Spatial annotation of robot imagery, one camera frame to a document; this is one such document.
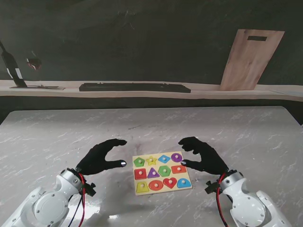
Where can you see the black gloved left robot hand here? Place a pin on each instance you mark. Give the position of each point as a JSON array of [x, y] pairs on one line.
[[94, 160]]

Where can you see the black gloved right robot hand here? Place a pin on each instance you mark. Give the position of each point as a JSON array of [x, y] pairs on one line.
[[210, 160]]

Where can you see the orange rectangle puzzle piece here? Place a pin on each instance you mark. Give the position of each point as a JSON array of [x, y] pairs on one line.
[[179, 169]]

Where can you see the purple circle puzzle piece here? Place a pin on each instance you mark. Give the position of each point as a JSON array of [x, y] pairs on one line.
[[176, 157]]

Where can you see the blue semicircle puzzle piece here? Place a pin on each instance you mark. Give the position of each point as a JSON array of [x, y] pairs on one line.
[[184, 183]]

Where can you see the green pentagon puzzle piece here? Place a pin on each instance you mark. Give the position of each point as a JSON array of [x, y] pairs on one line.
[[139, 162]]

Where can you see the red heart puzzle piece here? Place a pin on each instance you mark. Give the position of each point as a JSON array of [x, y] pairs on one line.
[[170, 182]]

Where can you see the blue diamond puzzle piece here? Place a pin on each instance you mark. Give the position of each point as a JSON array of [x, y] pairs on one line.
[[164, 159]]

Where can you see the green hexagon puzzle piece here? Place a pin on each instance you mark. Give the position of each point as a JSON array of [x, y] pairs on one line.
[[165, 171]]

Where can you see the red square puzzle piece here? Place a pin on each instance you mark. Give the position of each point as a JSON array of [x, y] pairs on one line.
[[140, 174]]

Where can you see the yellow trapezoid puzzle piece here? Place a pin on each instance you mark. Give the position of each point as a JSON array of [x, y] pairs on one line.
[[142, 187]]

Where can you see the yellow wooden shape puzzle board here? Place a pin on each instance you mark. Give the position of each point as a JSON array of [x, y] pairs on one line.
[[165, 191]]

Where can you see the yellow star puzzle piece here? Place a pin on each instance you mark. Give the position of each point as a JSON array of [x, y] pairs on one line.
[[151, 160]]

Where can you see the purple triangle puzzle piece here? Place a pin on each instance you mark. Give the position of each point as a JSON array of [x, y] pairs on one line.
[[153, 173]]

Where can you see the orange oval puzzle piece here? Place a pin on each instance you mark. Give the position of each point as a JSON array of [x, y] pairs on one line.
[[156, 185]]

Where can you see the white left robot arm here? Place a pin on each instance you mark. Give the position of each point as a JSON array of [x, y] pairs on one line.
[[47, 203]]

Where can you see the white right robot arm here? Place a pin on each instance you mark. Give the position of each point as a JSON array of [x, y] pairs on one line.
[[251, 203]]

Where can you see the wooden cutting board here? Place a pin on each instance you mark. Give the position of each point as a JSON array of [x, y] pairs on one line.
[[251, 61]]

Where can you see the light wooden shelf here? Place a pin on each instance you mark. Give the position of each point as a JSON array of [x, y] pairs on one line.
[[201, 93]]

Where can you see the long black tray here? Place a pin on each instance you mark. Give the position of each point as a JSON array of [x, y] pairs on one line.
[[135, 87]]

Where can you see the flat tray under bottle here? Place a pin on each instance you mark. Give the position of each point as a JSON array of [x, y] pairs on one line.
[[47, 88]]

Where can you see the wine glass with red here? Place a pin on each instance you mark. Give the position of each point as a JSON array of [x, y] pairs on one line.
[[34, 63]]

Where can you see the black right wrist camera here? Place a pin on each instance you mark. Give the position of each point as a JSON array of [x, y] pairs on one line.
[[211, 186]]

